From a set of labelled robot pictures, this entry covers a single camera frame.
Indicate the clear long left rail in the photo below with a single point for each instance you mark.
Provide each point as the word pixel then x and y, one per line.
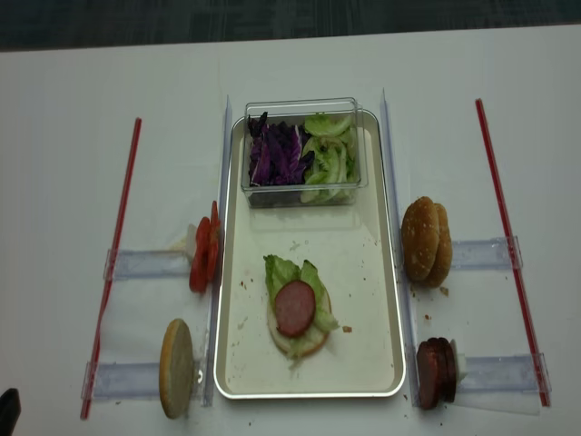
pixel 208 387

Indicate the stacked meat patties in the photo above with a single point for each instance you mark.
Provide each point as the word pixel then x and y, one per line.
pixel 437 371

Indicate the clear salad container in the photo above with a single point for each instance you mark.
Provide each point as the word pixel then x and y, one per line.
pixel 295 112

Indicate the white tomato pusher block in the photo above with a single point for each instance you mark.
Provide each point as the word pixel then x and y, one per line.
pixel 190 244

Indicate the lettuce leaf on bun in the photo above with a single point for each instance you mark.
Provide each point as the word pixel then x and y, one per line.
pixel 279 272

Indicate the purple cabbage leaves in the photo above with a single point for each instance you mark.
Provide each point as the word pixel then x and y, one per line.
pixel 276 152

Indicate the meat patty slice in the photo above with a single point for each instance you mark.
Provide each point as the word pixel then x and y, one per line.
pixel 294 308

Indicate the clear rail with tomato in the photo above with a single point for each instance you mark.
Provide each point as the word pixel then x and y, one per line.
pixel 131 264

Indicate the bun slice on left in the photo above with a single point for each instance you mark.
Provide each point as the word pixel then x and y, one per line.
pixel 176 369

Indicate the red tomato slices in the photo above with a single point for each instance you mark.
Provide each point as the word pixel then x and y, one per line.
pixel 203 265

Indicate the black object at corner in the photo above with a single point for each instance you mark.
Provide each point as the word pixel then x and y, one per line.
pixel 10 410

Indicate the white patty pusher block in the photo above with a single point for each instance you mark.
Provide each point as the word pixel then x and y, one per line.
pixel 460 363

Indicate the bottom bun on tray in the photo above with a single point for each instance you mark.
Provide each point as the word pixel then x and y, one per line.
pixel 312 339

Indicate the red right guide strip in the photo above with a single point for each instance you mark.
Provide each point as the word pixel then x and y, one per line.
pixel 542 379

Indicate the red guide strip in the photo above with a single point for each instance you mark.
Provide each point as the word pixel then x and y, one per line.
pixel 89 378
pixel 542 379

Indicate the sesame bun tops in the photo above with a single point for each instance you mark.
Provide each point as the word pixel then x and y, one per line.
pixel 426 242

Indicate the clear rail with bun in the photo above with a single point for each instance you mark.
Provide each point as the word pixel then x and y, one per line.
pixel 120 381

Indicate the cream rectangular tray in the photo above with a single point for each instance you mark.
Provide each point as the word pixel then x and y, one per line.
pixel 350 245

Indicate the red left guide strip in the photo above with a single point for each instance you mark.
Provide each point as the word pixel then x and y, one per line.
pixel 89 378

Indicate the green lettuce in container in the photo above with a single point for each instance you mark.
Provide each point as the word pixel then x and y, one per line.
pixel 332 140

